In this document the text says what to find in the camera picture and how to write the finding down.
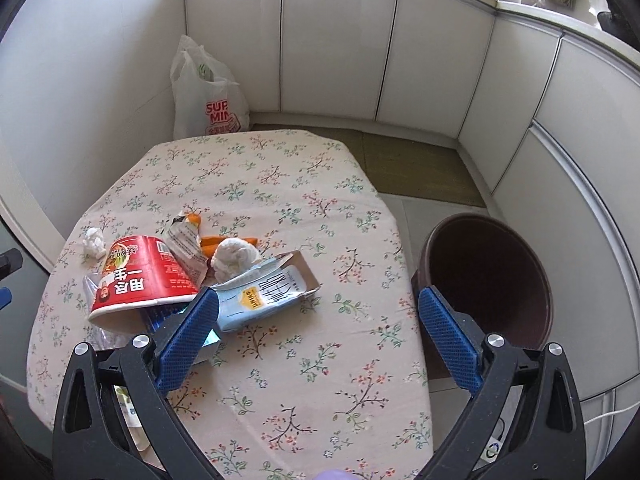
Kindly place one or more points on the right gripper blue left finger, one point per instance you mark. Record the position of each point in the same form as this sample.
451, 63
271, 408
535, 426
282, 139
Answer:
91, 439

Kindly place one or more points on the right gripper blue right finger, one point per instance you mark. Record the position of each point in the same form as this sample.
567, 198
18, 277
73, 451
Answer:
546, 437

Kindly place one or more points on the red instant noodle cup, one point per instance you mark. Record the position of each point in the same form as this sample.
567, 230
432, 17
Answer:
139, 272

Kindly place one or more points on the silver foil snack wrapper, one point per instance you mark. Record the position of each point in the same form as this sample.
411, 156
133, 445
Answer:
183, 240

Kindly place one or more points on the brown trash bin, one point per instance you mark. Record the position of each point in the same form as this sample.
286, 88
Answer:
486, 270

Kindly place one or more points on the white kitchen cabinets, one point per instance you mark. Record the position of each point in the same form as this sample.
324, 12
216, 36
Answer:
544, 108

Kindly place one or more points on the small white tube wrapper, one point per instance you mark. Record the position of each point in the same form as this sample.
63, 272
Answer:
131, 418

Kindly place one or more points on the blue cardboard box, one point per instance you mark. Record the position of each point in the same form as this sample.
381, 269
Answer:
155, 317

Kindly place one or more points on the small crumpled white paper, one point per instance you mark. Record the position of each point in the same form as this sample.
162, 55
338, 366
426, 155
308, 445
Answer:
93, 243

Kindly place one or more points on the floral tablecloth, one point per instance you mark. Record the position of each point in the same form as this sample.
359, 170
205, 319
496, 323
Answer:
319, 364

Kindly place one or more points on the orange carrot piece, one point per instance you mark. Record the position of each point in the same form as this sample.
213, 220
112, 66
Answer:
210, 243

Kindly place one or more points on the crumpled white tissue ball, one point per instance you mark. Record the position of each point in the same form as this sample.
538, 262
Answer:
232, 257

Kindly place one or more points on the light blue milk carton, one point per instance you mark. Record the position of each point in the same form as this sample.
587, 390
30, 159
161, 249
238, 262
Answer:
264, 289

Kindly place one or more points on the small orange carrot top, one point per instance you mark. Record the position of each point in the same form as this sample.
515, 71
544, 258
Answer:
194, 219

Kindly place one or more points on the olive floor mat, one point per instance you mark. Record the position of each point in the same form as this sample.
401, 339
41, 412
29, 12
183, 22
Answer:
400, 164

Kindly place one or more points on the white plastic shopping bag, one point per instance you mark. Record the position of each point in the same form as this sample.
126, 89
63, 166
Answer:
208, 99

